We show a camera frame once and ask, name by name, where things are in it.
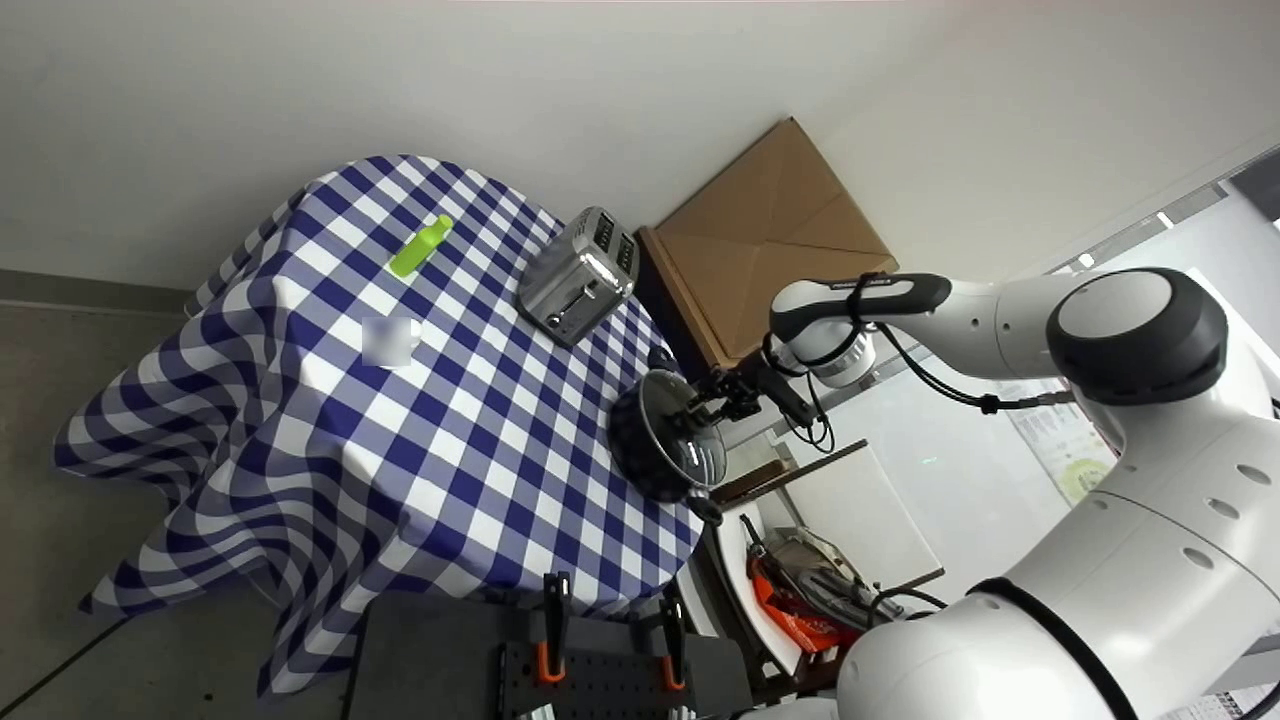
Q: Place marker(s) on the white side table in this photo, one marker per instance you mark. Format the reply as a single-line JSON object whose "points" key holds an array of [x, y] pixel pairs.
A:
{"points": [[852, 492]]}

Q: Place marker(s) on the glass lid with black knob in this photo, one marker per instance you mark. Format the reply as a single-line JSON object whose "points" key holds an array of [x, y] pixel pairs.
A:
{"points": [[693, 454]]}

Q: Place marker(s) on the black cooking pot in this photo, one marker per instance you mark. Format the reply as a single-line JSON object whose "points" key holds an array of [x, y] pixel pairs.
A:
{"points": [[631, 446]]}

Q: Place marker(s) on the silver toaster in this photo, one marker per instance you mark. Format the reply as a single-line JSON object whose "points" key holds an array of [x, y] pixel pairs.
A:
{"points": [[579, 283]]}

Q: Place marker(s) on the small white bottle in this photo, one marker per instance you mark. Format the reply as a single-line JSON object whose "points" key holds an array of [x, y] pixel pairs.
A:
{"points": [[397, 346]]}

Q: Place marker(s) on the green plastic bottle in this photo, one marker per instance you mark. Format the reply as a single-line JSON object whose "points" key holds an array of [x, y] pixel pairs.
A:
{"points": [[422, 250]]}

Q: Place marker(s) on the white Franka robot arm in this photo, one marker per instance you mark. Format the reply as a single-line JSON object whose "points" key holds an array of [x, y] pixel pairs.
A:
{"points": [[1174, 532]]}

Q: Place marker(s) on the large creased cardboard box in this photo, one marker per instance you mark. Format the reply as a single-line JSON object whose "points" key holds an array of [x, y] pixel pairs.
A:
{"points": [[766, 243]]}

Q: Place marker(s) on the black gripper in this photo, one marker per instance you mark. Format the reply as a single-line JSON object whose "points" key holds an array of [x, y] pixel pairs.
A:
{"points": [[779, 395]]}

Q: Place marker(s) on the blue white checkered tablecloth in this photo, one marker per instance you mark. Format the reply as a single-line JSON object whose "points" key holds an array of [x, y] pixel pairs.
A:
{"points": [[335, 440]]}

